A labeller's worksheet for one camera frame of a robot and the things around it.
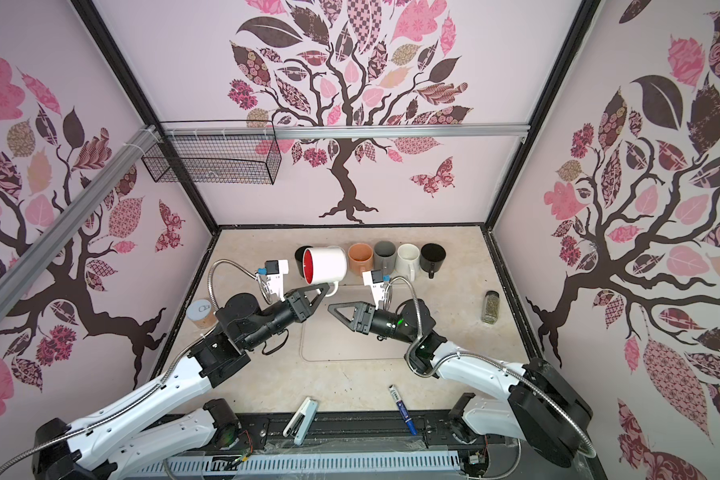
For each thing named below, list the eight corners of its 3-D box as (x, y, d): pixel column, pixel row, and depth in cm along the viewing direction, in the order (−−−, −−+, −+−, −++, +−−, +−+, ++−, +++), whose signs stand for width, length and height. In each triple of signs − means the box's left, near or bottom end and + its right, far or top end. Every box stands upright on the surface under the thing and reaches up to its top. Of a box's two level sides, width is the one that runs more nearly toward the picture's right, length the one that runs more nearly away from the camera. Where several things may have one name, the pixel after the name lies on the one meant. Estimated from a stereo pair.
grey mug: (373, 281, 106) (374, 263, 97) (373, 259, 112) (373, 240, 104) (395, 281, 106) (397, 263, 97) (393, 259, 112) (395, 240, 104)
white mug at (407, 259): (396, 281, 105) (398, 266, 99) (394, 258, 112) (396, 243, 106) (419, 281, 105) (422, 266, 99) (415, 258, 112) (418, 243, 106)
